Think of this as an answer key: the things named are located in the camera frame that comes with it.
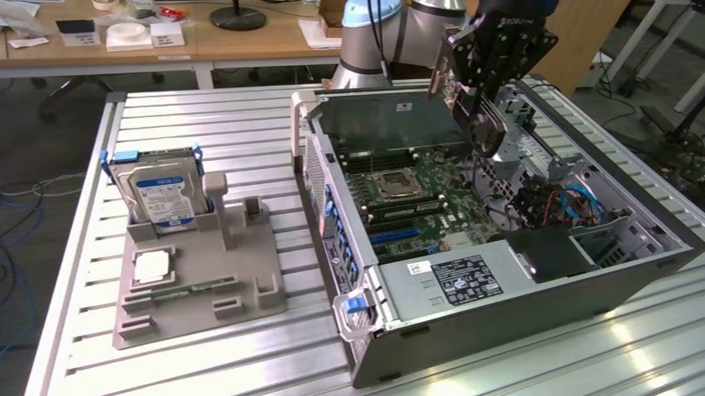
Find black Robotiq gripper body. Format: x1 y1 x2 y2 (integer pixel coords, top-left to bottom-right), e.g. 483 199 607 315
471 0 558 72

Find black graphics card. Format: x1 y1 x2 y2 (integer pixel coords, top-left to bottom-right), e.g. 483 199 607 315
424 23 507 158

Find wooden cabinet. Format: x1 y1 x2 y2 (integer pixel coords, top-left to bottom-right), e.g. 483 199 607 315
542 0 632 97

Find perforated metal drive cage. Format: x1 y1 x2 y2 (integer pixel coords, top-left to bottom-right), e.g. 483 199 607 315
471 88 552 200

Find white stacked papers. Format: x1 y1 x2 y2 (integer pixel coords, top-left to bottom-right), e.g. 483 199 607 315
297 17 343 50

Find CPU socket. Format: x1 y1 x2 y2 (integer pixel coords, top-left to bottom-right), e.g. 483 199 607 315
372 169 420 204

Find black floor equipment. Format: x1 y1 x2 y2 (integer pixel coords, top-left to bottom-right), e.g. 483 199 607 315
636 104 705 191

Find green motherboard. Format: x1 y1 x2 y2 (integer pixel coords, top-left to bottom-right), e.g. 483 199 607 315
331 139 498 266

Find black round lamp base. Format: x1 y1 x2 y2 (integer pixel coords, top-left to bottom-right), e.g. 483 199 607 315
208 0 268 31

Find blue expansion slot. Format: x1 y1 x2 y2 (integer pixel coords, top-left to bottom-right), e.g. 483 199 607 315
368 225 420 246

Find metal disk bay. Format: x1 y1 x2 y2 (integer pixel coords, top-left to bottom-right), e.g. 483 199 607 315
566 208 651 270

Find grey power supply unit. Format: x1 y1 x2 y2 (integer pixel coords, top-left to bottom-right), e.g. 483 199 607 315
379 240 538 323

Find white labelled box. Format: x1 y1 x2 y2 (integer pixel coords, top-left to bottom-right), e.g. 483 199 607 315
148 21 185 49

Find white box with round dish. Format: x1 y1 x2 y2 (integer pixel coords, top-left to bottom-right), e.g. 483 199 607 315
104 21 154 54

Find open black PC case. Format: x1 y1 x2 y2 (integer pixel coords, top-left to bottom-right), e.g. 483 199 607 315
289 73 695 389

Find hard disk with blue caddy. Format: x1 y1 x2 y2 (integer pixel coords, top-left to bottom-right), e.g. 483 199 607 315
97 144 204 238

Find grey plastic parts rack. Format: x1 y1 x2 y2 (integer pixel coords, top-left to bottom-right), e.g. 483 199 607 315
110 172 289 351

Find black and white box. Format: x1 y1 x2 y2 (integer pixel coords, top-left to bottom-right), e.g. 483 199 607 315
54 19 102 48

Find wooden desk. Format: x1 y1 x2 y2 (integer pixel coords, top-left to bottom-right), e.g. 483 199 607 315
0 0 345 79

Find green RAM stick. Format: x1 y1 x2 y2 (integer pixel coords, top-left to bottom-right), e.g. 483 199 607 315
148 276 235 299

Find silver CPU chip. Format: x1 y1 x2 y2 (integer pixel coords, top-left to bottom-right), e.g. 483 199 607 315
132 252 172 285

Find black chair base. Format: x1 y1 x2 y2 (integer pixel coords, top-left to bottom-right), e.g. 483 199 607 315
28 72 166 123

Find white paper card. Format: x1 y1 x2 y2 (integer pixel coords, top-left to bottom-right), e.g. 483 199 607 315
6 36 50 49

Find white table frame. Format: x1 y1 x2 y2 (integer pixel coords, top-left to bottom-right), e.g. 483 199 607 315
603 0 705 113

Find blue disk wire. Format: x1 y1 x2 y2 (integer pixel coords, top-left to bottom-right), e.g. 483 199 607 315
554 184 607 226

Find white floor cable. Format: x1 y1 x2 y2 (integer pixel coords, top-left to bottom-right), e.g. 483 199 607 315
0 172 88 198

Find blue floor cable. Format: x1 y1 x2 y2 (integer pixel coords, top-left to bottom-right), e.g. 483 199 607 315
0 196 44 354

